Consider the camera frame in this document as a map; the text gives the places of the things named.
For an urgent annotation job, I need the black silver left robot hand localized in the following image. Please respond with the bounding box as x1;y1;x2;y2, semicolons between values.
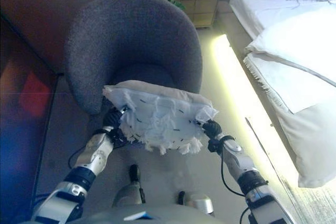
103;107;129;133

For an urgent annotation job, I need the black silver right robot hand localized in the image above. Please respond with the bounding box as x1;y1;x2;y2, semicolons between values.
195;119;223;138

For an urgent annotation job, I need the bed with white linen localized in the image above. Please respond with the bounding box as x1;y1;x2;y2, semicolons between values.
212;0;336;188

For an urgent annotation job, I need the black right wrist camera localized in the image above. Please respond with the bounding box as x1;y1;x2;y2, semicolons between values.
207;137;224;153

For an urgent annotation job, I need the silver robot torso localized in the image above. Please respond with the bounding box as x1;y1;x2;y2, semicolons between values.
76;202;218;224

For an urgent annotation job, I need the grey textured rug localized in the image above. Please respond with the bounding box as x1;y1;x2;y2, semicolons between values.
283;179;336;224

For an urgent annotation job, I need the white fringed cushion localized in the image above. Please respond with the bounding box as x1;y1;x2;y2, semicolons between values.
101;79;219;156

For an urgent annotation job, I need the light wooden nightstand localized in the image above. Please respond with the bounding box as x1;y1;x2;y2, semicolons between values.
170;0;220;29

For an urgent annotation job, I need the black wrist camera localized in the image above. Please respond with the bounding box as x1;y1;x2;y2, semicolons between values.
207;137;224;153
110;129;127;146

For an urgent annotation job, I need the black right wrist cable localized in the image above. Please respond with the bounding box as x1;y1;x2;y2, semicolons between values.
220;150;245;196

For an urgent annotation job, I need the glossy brown wooden cabinet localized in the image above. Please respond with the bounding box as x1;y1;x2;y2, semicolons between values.
0;0;118;209

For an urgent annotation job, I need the grey fabric armchair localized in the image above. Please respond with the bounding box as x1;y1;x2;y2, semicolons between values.
64;0;203;116

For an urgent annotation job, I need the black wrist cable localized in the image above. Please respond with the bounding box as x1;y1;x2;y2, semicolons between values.
220;150;245;196
68;147;88;169

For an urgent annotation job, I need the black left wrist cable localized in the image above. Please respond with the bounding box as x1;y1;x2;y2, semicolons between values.
68;147;88;169

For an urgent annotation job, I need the silver robot leg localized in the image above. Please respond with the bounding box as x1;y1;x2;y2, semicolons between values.
112;165;146;208
178;191;215;216

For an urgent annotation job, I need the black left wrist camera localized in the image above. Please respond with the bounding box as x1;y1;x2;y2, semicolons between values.
110;129;127;146

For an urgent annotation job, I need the silver right robot leg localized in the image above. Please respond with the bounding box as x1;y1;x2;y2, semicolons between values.
178;191;215;216

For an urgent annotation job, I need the silver left robot leg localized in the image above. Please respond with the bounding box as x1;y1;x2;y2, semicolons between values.
112;165;146;208

